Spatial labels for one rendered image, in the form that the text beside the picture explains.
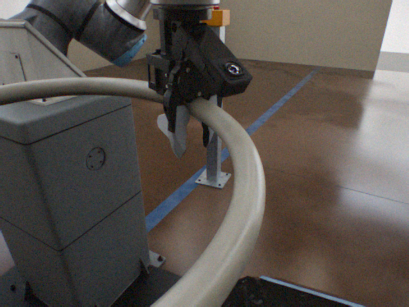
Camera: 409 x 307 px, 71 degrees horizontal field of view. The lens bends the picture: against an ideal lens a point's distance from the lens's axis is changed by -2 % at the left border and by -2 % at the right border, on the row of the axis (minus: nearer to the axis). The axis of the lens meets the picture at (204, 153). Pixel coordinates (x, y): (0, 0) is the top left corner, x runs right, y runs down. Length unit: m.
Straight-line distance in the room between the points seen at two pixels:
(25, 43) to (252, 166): 0.76
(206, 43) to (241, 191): 0.21
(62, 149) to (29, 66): 0.24
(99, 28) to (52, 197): 0.54
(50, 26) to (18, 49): 0.12
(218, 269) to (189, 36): 0.28
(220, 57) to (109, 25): 0.70
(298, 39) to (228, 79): 6.30
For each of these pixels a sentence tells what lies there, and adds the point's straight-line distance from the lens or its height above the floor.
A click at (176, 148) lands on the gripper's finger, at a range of 0.44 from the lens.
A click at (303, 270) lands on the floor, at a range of 1.53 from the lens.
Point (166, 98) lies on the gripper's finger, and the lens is 0.40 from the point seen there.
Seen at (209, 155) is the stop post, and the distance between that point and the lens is 1.94.
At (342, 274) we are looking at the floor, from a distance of 1.57.
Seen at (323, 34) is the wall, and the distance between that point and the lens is 6.54.
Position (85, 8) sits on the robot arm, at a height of 1.10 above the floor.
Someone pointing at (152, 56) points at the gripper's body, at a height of 1.04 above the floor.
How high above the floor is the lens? 1.10
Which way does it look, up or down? 27 degrees down
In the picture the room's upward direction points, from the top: straight up
